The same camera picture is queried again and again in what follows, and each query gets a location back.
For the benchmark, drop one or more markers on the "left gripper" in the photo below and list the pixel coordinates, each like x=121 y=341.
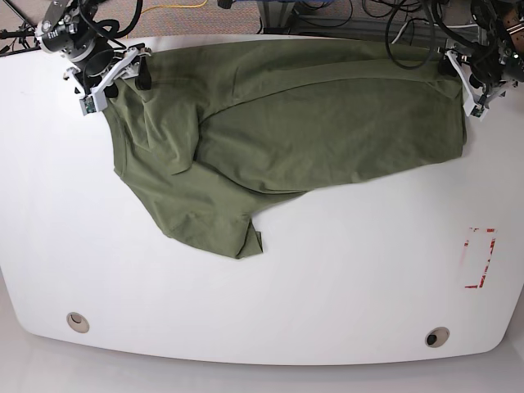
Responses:
x=484 y=82

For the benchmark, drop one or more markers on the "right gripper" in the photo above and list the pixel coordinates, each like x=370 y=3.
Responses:
x=102 y=70

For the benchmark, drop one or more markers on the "olive green T-shirt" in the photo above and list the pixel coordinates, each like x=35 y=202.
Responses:
x=230 y=129

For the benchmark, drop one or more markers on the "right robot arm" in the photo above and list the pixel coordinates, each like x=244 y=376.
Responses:
x=94 y=49

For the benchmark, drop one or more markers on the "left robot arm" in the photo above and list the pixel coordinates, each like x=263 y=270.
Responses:
x=499 y=23

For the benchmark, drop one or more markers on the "black tripod stand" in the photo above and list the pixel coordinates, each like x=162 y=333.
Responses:
x=21 y=40

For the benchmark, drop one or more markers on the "red tape rectangle marking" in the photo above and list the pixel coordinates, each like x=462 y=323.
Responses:
x=477 y=254

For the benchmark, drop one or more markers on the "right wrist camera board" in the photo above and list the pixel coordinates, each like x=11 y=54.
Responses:
x=93 y=103

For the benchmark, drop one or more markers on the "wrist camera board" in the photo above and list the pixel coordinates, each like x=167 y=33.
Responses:
x=93 y=103
x=475 y=110

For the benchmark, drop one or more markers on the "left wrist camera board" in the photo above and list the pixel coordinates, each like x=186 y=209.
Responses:
x=475 y=110

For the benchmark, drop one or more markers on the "left table cable grommet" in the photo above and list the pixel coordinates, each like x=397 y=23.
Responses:
x=77 y=323

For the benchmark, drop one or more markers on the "table cable grommet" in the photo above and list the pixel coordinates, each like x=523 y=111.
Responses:
x=77 y=323
x=437 y=337

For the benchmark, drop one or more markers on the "right table cable grommet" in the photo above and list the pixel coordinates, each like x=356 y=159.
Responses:
x=437 y=337

